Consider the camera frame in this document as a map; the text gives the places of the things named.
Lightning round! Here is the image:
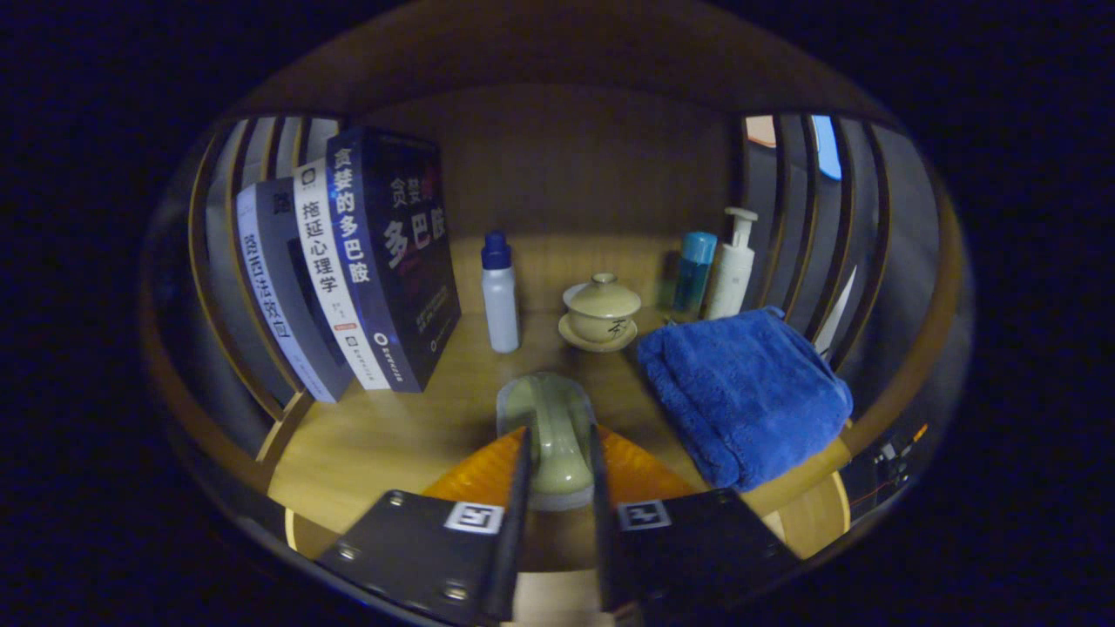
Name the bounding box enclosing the white bottle with blue cap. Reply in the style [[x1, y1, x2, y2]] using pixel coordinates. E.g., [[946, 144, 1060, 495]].
[[481, 231, 522, 354]]

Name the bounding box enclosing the wooden cabinet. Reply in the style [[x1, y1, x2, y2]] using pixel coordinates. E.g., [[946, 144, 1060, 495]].
[[139, 0, 972, 567]]

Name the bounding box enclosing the dark blue book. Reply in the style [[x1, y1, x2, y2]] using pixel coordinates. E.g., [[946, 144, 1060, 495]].
[[325, 126, 463, 394]]

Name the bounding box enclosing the light blue book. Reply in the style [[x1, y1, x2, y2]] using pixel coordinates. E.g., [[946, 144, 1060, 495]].
[[235, 179, 354, 403]]

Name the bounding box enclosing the white pump bottle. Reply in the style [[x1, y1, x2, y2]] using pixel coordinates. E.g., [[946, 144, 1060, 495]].
[[704, 206, 760, 321]]

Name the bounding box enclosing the beige lidded tea cup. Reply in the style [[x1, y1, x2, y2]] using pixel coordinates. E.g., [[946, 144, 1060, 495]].
[[557, 273, 643, 354]]

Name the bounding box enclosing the blue folded towel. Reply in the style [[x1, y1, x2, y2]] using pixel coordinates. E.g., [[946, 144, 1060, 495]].
[[636, 305, 855, 493]]

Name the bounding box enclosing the teal bottle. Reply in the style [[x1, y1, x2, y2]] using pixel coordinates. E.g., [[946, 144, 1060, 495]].
[[669, 231, 719, 325]]

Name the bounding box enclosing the white book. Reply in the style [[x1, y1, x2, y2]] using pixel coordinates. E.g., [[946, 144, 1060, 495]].
[[292, 157, 393, 391]]

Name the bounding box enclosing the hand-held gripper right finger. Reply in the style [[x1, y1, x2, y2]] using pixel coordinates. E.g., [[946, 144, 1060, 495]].
[[590, 424, 802, 615]]

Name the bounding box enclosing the wooden countertop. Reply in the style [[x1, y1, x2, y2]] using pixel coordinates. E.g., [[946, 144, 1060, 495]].
[[266, 233, 859, 571]]

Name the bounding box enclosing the black equipment with orange tip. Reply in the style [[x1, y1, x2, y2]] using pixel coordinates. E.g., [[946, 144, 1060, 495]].
[[841, 422, 933, 515]]

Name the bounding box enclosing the green handled white scrub pad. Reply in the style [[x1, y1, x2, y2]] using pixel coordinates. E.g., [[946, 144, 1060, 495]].
[[497, 373, 598, 512]]

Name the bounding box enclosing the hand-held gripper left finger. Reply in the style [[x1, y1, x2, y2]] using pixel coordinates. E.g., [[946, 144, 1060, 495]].
[[315, 427, 532, 627]]

